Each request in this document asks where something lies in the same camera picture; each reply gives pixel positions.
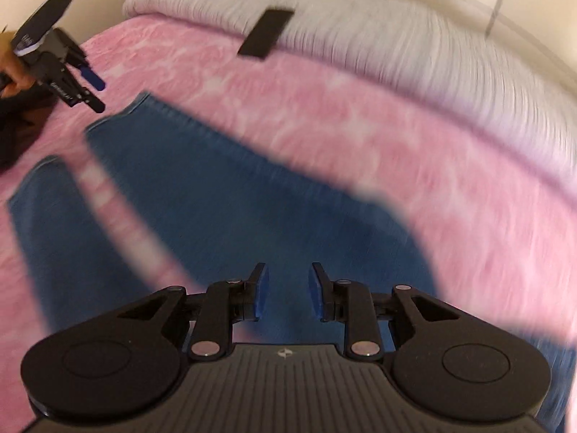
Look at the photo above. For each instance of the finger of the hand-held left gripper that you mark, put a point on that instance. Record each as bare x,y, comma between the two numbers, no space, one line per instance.
92,79
90,103

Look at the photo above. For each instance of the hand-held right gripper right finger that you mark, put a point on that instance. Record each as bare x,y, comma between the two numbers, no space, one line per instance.
315,295

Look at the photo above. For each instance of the pink rose-pattern blanket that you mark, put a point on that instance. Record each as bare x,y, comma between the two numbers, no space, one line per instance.
360,121

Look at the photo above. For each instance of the person's left hand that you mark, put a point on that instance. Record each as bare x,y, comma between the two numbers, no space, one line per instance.
13,74

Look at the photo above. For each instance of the blue denim jeans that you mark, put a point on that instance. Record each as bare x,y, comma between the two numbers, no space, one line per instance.
203,180

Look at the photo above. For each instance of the flat black rectangular device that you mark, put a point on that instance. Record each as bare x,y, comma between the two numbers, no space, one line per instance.
266,34

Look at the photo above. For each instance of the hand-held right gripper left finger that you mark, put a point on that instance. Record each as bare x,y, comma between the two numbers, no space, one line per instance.
260,293

